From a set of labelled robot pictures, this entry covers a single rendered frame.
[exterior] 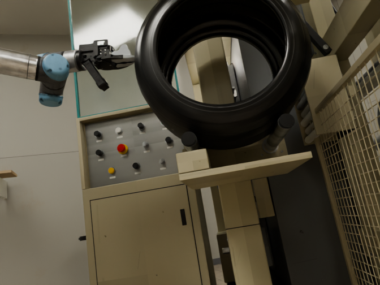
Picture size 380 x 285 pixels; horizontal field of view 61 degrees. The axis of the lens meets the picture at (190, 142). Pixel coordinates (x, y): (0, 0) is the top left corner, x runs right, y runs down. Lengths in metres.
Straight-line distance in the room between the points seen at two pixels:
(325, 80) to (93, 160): 1.14
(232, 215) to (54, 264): 3.56
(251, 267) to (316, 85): 0.72
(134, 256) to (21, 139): 3.49
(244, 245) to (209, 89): 0.63
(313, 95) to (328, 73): 0.11
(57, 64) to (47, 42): 4.34
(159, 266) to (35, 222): 3.22
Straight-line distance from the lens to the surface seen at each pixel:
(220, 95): 1.34
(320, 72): 1.35
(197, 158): 0.90
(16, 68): 1.07
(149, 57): 1.01
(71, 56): 1.20
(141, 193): 1.56
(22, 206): 4.66
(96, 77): 1.15
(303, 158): 0.92
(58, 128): 4.81
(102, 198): 1.62
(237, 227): 1.26
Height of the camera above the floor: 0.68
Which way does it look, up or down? 13 degrees up
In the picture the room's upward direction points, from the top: 9 degrees counter-clockwise
